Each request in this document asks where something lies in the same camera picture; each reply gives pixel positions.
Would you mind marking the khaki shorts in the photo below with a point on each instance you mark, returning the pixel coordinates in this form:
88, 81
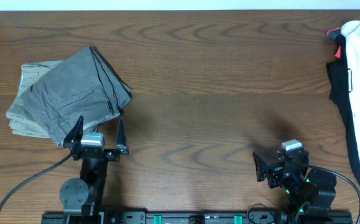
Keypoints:
22, 123

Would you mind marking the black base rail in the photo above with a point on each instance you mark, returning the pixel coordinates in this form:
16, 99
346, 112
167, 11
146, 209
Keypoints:
258, 216

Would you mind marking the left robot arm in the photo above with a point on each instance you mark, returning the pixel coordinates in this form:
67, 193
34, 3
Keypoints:
82, 197

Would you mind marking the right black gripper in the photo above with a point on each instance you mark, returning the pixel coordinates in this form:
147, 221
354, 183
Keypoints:
275, 173

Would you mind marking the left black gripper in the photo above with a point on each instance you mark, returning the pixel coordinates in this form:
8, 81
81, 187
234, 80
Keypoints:
97, 152

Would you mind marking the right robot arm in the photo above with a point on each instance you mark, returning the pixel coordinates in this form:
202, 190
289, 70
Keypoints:
310, 191

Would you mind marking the grey shorts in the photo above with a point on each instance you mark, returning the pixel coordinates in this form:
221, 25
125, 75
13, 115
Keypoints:
84, 85

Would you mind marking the black and red garment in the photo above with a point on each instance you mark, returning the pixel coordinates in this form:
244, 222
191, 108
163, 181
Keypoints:
338, 76

